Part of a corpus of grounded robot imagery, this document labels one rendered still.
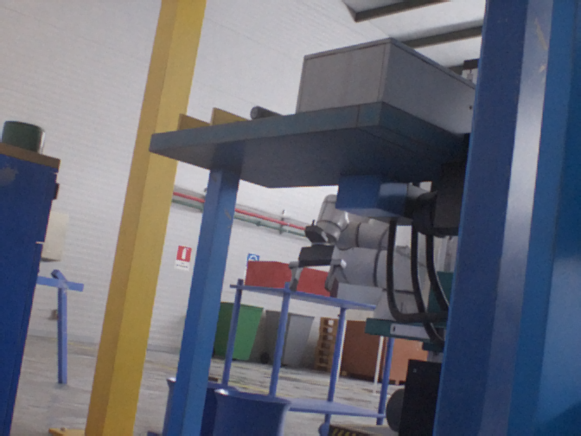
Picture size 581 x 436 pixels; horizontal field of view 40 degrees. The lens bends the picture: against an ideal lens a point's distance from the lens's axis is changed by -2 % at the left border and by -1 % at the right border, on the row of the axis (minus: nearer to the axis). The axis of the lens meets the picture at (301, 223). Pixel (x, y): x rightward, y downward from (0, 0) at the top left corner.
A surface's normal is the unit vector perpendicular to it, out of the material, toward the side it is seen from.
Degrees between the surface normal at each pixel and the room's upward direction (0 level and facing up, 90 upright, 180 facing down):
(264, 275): 90
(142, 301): 90
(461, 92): 90
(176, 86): 90
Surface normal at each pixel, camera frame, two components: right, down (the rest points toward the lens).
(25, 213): 0.69, 0.00
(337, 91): -0.71, -0.20
